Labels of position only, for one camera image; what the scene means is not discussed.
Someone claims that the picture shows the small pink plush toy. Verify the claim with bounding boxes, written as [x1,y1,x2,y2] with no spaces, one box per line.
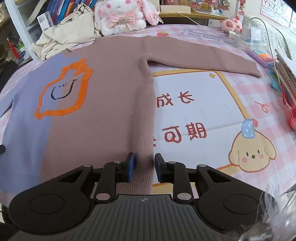
[220,15,243,34]

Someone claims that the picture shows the white Garbllet book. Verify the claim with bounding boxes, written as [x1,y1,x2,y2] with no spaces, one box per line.
[37,11,54,32]

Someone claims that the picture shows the red scissors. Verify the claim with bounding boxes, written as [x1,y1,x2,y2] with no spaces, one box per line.
[280,83,296,131]

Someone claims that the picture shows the pink checkered cartoon mat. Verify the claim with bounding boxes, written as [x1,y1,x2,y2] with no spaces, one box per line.
[0,22,296,204]

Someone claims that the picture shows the blue round toy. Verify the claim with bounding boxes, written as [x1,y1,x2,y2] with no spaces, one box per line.
[267,70,281,91]

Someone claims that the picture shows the white charging cable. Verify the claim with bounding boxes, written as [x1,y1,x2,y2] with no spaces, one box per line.
[176,10,287,98]

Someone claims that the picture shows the spiral notebooks stack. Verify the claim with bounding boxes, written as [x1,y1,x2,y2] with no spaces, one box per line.
[275,50,295,105]

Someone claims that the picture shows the purple and brown sweater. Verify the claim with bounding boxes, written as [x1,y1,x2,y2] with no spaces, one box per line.
[1,36,260,202]

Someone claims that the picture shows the white power adapter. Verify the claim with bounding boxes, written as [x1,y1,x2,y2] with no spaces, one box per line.
[228,27,252,52]

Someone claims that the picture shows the orange paper strip bundle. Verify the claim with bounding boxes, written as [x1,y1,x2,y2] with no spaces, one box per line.
[257,53,276,63]

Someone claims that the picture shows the clear plastic storage box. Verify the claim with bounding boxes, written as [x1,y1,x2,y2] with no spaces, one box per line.
[250,26,268,52]

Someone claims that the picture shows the row of colourful books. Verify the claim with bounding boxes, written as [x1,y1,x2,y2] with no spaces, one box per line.
[46,0,97,25]

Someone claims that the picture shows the purple paper strip bundle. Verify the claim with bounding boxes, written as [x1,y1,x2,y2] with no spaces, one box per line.
[247,50,268,68]

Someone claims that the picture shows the white pink bunny plush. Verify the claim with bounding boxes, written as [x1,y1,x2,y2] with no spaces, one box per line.
[94,0,163,37]

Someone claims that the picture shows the wooden white bookshelf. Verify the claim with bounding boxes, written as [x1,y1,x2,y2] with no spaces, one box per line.
[4,0,48,59]

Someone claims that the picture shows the cream beige garment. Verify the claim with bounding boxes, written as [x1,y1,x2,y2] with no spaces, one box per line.
[30,4,100,61]

